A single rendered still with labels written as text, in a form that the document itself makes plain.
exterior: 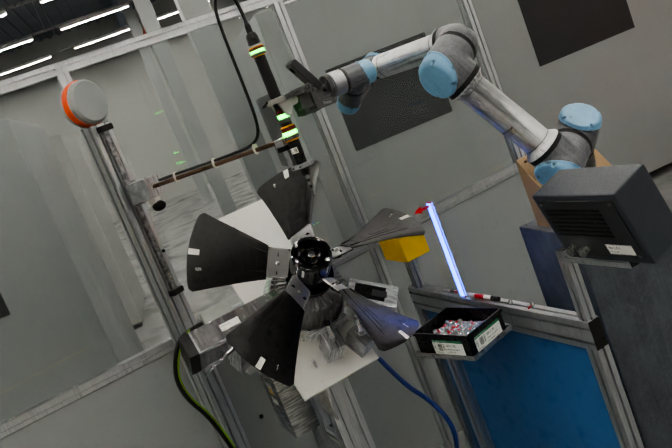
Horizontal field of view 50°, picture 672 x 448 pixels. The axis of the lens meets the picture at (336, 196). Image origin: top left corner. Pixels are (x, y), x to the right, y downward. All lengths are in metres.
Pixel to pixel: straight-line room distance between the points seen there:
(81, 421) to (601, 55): 4.68
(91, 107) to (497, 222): 1.80
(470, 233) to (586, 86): 2.96
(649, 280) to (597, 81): 3.85
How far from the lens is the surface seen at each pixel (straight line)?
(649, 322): 2.36
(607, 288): 2.25
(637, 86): 6.26
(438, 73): 1.95
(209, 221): 2.13
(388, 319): 2.05
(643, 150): 6.28
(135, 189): 2.47
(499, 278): 3.35
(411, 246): 2.52
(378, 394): 3.10
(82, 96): 2.53
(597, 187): 1.66
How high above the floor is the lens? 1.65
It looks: 9 degrees down
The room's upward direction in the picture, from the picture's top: 21 degrees counter-clockwise
